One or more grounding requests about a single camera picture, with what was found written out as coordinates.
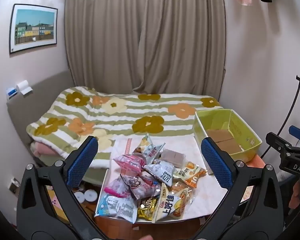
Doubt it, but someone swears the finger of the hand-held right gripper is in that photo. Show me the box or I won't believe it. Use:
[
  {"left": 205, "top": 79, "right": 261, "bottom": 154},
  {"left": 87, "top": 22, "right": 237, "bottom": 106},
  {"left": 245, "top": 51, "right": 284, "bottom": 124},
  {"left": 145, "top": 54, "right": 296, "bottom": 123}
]
[
  {"left": 288, "top": 125, "right": 300, "bottom": 141},
  {"left": 266, "top": 132, "right": 300, "bottom": 159}
]

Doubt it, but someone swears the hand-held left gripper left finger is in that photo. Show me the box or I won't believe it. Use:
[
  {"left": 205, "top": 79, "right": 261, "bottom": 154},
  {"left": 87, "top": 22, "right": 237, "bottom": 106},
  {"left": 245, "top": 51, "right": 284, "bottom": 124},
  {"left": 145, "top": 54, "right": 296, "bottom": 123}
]
[{"left": 16, "top": 135, "right": 108, "bottom": 240}]

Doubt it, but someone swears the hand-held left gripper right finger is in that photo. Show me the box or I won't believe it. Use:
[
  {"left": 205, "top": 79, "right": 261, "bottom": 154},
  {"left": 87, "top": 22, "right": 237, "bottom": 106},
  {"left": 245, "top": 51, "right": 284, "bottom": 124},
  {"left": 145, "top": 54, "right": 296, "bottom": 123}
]
[{"left": 194, "top": 137, "right": 283, "bottom": 240}]

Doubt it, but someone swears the orange egg roll snack packet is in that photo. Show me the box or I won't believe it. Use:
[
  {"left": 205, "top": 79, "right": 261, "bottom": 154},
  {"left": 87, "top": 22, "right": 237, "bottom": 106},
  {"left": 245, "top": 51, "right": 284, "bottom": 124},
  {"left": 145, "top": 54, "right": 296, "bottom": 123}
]
[{"left": 173, "top": 160, "right": 207, "bottom": 188}]

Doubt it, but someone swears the green cardboard box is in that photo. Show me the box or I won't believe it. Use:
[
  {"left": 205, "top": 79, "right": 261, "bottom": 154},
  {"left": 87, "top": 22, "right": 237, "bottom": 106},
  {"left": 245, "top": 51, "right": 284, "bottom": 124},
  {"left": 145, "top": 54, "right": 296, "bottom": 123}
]
[{"left": 192, "top": 109, "right": 262, "bottom": 175}]

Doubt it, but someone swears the magenta white snack packet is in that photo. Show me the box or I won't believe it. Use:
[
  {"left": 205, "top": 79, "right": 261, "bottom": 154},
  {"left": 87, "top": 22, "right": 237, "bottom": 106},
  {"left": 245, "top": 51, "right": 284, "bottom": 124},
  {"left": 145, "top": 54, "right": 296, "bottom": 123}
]
[{"left": 104, "top": 176, "right": 132, "bottom": 198}]

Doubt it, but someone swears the clear waffle snack packet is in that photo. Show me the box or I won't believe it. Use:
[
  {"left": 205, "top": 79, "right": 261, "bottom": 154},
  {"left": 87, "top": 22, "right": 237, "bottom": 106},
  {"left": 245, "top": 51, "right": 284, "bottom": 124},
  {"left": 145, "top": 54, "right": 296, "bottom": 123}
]
[{"left": 171, "top": 182, "right": 196, "bottom": 217}]

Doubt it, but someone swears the light pink striped snack packet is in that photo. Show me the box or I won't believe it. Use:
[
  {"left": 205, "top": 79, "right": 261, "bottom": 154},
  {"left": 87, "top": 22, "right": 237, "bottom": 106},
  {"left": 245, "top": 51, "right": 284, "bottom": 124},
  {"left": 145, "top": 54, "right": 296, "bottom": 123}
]
[{"left": 112, "top": 154, "right": 147, "bottom": 175}]

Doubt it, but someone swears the blue white snack packet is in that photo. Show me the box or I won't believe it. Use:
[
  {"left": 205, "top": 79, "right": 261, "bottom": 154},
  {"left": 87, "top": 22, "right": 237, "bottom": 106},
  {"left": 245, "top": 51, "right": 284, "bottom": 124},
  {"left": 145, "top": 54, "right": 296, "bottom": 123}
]
[{"left": 94, "top": 194, "right": 138, "bottom": 223}]

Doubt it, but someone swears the silver snack packet blue lettering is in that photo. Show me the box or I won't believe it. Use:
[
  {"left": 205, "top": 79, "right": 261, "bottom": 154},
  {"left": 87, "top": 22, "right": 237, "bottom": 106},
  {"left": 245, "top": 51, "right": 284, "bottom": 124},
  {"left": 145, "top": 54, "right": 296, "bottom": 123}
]
[{"left": 143, "top": 160, "right": 176, "bottom": 187}]

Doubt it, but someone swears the white yellow chips packet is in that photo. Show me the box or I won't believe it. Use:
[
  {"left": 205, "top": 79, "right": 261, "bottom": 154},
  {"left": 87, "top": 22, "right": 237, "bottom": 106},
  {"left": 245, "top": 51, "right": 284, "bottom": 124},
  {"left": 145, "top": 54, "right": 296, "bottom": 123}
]
[{"left": 152, "top": 182, "right": 183, "bottom": 223}]

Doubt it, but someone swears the pink cartoon face snack packet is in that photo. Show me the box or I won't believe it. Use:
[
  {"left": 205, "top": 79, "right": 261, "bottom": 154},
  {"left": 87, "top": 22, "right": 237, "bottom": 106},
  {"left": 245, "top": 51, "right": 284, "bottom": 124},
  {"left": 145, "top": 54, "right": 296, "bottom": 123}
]
[{"left": 128, "top": 175, "right": 162, "bottom": 201}]

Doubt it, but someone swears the gold black snack packet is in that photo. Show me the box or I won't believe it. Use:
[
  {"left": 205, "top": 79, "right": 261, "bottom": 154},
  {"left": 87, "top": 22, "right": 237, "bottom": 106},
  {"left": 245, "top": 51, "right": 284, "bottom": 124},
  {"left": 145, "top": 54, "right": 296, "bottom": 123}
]
[{"left": 137, "top": 196, "right": 161, "bottom": 222}]

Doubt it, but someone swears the person's right hand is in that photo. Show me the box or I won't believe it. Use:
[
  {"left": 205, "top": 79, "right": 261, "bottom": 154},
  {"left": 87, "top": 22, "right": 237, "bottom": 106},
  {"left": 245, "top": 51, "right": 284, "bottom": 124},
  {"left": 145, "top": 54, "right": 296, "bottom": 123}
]
[{"left": 290, "top": 179, "right": 300, "bottom": 209}]

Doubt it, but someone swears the white round roll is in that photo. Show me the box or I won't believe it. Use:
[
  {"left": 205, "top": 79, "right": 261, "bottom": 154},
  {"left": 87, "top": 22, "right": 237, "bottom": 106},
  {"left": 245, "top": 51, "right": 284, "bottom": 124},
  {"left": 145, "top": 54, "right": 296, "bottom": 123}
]
[
  {"left": 85, "top": 189, "right": 98, "bottom": 202},
  {"left": 73, "top": 190, "right": 85, "bottom": 203}
]

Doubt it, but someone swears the grey translucent snack packet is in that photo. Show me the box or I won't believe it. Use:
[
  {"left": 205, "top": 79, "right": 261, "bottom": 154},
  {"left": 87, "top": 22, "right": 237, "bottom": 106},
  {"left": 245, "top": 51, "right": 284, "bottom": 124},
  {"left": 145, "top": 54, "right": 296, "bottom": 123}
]
[{"left": 161, "top": 148, "right": 187, "bottom": 167}]

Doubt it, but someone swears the pink folded towel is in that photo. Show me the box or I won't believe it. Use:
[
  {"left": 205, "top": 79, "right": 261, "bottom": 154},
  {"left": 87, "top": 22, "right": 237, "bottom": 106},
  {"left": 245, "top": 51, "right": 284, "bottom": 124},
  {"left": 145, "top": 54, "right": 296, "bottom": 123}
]
[{"left": 30, "top": 141, "right": 56, "bottom": 158}]

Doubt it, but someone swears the floral striped blanket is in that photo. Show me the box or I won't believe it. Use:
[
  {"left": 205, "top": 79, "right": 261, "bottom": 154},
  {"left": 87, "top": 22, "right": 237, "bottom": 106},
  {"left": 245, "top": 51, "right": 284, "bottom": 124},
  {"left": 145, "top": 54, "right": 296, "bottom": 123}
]
[{"left": 26, "top": 87, "right": 224, "bottom": 169}]

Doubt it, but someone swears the white rice cracker packet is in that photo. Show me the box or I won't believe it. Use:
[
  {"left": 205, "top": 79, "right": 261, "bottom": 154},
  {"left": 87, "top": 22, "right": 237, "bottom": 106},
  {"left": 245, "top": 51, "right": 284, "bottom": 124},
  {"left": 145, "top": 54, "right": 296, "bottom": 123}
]
[{"left": 133, "top": 134, "right": 166, "bottom": 166}]

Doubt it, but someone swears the grey bed headboard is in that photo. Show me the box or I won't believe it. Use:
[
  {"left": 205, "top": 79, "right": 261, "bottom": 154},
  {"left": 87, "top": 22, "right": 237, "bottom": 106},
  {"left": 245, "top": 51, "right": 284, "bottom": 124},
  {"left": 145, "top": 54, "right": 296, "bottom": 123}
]
[{"left": 6, "top": 69, "right": 75, "bottom": 167}]

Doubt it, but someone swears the white tissue roll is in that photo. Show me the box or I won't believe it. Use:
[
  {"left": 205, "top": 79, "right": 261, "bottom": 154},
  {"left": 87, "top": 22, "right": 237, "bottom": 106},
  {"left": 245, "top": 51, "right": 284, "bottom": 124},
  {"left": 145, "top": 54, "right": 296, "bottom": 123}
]
[{"left": 16, "top": 80, "right": 33, "bottom": 96}]

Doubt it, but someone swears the beige curtain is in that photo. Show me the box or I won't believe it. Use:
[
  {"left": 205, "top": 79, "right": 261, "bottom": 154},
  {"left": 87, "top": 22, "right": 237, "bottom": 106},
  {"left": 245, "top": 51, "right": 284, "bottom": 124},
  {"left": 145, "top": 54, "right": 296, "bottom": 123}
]
[{"left": 64, "top": 0, "right": 227, "bottom": 97}]

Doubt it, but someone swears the black curved cable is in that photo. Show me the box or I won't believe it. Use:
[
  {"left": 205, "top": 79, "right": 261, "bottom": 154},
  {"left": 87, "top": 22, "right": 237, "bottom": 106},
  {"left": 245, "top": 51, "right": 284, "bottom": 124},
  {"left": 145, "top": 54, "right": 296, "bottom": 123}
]
[{"left": 262, "top": 75, "right": 300, "bottom": 158}]

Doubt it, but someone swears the wall power outlet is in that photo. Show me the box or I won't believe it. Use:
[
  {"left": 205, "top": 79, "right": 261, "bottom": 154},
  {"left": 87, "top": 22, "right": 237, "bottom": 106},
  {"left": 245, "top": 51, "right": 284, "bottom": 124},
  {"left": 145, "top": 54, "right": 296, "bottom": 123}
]
[{"left": 8, "top": 177, "right": 21, "bottom": 193}]

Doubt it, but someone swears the framed wall picture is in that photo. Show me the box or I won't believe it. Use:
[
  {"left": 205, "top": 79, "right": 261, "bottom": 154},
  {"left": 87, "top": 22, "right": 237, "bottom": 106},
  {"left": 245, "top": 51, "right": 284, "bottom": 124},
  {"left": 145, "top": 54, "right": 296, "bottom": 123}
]
[{"left": 9, "top": 4, "right": 58, "bottom": 54}]

